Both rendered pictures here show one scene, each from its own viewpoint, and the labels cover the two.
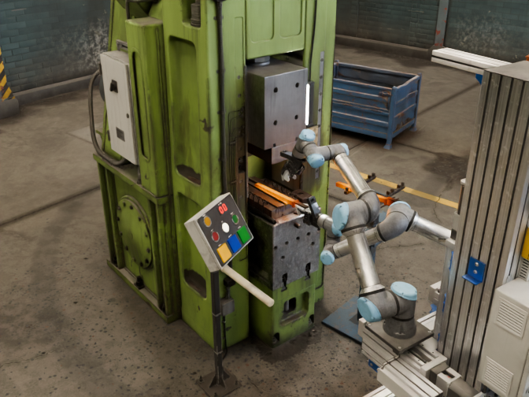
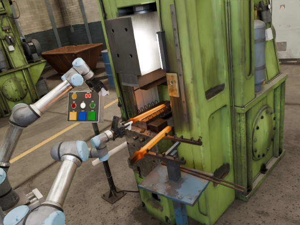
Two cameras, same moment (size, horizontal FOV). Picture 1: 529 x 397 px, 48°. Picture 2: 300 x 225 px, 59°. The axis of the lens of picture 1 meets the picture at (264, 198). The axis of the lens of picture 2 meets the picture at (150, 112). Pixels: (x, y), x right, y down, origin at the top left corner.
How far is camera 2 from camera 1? 3.81 m
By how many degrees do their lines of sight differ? 78
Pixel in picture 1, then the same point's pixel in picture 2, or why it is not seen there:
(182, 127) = not seen: hidden behind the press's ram
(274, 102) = (114, 40)
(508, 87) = not seen: outside the picture
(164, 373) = (121, 175)
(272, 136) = (118, 65)
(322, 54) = (172, 7)
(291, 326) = (152, 208)
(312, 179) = (181, 119)
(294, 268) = (143, 168)
